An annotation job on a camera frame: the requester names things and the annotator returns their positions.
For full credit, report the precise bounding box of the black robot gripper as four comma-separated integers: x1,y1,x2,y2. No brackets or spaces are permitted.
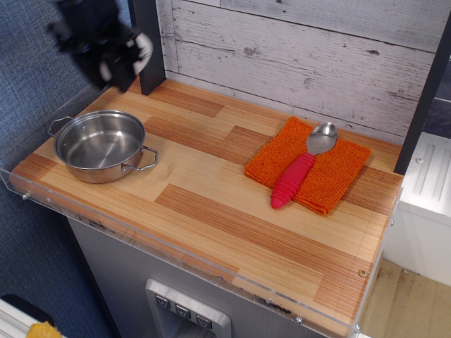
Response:
48,1,142,92

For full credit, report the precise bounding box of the white egg with black band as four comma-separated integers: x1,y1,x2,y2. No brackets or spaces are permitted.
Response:
98,32,154,84

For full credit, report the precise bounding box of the silver toy fridge cabinet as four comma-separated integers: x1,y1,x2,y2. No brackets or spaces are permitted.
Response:
69,220,319,337

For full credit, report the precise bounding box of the orange knitted cloth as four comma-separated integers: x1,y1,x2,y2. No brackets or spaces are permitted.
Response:
244,117,371,215

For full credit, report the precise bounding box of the silver dispenser button panel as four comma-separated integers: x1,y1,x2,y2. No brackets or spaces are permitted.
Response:
145,278,232,337

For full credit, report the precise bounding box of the white and black corner object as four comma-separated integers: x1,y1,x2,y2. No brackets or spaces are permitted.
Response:
1,294,54,337

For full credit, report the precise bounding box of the yellow object at corner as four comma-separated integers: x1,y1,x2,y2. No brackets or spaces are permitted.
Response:
25,322,63,338

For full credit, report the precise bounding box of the clear acrylic table guard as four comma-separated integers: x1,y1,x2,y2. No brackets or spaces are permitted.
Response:
0,51,404,338

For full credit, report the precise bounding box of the white side cabinet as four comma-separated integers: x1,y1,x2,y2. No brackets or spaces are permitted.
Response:
383,132,450,285

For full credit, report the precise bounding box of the stainless steel two-handled pot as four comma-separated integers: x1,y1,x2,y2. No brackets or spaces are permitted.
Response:
47,110,159,184

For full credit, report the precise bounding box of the metal spoon with red handle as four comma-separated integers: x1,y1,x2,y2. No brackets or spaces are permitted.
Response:
271,123,338,209

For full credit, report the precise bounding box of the dark right vertical post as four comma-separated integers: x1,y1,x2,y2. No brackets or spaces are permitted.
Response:
394,1,450,175

